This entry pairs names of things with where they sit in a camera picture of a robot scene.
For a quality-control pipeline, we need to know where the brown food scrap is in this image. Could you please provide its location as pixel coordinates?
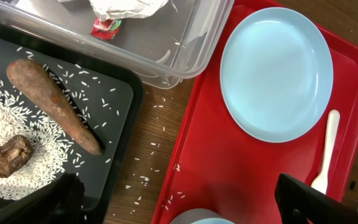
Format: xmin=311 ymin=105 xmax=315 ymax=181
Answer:
xmin=0 ymin=135 xmax=34 ymax=178

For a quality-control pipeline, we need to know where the brown carrot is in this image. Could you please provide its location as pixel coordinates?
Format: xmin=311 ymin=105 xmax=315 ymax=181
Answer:
xmin=6 ymin=59 xmax=101 ymax=155

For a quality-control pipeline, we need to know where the clear plastic waste bin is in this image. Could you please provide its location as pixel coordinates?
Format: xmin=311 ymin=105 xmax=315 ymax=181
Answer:
xmin=0 ymin=0 xmax=234 ymax=89

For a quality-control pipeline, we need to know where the white tissue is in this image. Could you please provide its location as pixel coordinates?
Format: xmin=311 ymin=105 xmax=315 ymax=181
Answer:
xmin=52 ymin=0 xmax=168 ymax=21

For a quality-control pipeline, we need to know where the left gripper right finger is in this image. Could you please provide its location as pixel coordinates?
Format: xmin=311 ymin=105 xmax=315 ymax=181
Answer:
xmin=275 ymin=174 xmax=358 ymax=224

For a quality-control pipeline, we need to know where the pile of white rice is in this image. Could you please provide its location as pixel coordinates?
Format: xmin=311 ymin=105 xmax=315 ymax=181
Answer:
xmin=0 ymin=40 xmax=121 ymax=201

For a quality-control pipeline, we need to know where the red serving tray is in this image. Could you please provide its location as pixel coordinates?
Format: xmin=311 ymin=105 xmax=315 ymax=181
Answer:
xmin=152 ymin=1 xmax=358 ymax=223

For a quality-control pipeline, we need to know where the black waste tray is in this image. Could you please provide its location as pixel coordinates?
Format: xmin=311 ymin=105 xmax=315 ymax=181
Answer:
xmin=0 ymin=25 xmax=143 ymax=223

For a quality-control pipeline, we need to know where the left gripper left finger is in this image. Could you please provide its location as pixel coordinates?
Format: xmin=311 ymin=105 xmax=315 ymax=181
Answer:
xmin=0 ymin=173 xmax=85 ymax=224

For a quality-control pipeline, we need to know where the red snack wrapper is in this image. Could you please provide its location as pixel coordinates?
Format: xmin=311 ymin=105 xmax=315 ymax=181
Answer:
xmin=91 ymin=18 xmax=122 ymax=40

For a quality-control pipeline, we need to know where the light blue plate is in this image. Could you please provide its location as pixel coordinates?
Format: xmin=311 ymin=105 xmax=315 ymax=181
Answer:
xmin=219 ymin=7 xmax=334 ymax=143

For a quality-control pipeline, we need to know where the light blue bowl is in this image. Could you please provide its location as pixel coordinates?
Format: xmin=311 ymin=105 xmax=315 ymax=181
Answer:
xmin=170 ymin=208 xmax=234 ymax=224

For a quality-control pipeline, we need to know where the white plastic spoon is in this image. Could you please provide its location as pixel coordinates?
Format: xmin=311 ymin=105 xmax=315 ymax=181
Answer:
xmin=311 ymin=110 xmax=341 ymax=194

